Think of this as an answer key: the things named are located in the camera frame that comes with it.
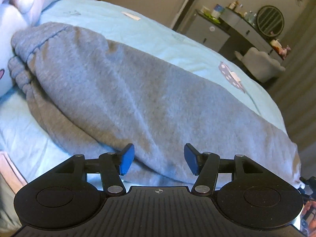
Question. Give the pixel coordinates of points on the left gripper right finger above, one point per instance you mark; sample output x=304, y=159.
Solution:
x=206, y=166

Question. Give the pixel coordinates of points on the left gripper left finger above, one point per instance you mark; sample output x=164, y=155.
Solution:
x=111, y=166

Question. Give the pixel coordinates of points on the grey sweatpants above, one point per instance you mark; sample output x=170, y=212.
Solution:
x=91, y=94

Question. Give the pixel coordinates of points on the grey upholstered chair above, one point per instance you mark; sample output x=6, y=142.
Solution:
x=260, y=64

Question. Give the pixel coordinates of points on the pink figurine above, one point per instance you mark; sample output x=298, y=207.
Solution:
x=284, y=52

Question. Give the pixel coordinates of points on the grey dresser cabinet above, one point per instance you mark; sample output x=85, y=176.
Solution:
x=232, y=34

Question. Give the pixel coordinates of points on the blue white tissue canister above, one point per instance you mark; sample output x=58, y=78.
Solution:
x=217, y=11

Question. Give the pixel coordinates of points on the round mirror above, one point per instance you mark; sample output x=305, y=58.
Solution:
x=270, y=21

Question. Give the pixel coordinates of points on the white pink plush toy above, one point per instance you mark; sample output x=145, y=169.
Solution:
x=16, y=15

